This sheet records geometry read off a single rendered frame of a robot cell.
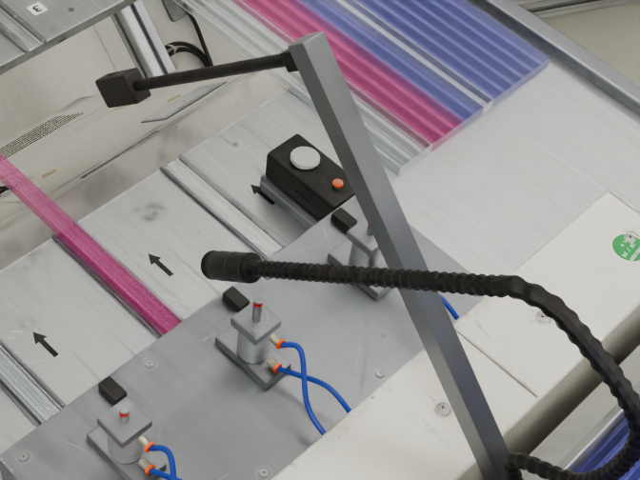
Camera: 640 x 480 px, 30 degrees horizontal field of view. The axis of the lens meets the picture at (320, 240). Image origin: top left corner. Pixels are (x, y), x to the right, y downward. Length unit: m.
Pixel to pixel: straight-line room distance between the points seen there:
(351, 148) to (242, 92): 0.84
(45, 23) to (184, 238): 0.28
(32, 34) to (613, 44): 1.28
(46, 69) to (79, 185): 0.69
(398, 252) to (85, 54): 1.45
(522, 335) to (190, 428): 0.23
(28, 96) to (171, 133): 0.63
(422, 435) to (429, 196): 0.29
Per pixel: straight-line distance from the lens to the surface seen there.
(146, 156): 1.42
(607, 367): 0.54
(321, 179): 0.94
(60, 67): 2.06
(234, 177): 0.99
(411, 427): 0.78
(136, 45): 1.77
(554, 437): 0.83
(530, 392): 0.81
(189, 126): 1.45
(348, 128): 0.66
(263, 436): 0.78
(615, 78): 1.14
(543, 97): 1.11
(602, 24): 2.17
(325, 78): 0.65
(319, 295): 0.85
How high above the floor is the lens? 1.87
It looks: 54 degrees down
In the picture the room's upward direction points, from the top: 92 degrees clockwise
